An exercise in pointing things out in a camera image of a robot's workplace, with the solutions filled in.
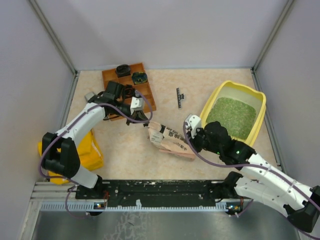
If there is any yellow litter box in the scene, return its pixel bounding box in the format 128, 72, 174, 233
200, 80, 266, 146

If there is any black green rolled item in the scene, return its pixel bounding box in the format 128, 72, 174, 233
131, 72, 148, 85

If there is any yellow cloth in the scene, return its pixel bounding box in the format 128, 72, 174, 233
37, 129, 104, 185

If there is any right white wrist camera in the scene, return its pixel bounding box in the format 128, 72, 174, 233
184, 114, 202, 131

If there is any green cat litter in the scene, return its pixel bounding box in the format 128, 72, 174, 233
206, 97, 257, 140

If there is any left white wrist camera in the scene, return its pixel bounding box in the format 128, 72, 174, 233
130, 96, 145, 113

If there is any silver metal scoop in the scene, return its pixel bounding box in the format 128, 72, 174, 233
84, 91, 96, 103

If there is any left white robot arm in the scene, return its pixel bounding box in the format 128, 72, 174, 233
38, 81, 152, 199

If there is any black orange rolled item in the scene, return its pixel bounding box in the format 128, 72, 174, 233
122, 84, 136, 99

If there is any wooden compartment tray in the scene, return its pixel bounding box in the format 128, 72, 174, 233
101, 62, 157, 111

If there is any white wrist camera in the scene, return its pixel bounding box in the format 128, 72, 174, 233
184, 114, 202, 131
130, 96, 145, 113

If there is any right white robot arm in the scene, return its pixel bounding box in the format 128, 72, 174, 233
183, 120, 320, 233

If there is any black rolled item top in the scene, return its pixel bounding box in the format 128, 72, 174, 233
115, 64, 131, 78

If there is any black bag sealing clip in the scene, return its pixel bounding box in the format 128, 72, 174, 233
176, 87, 185, 109

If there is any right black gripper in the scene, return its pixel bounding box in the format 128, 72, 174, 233
184, 125, 222, 155

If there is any pink cat litter bag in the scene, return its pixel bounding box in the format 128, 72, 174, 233
146, 121, 196, 161

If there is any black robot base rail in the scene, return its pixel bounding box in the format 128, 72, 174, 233
75, 180, 241, 208

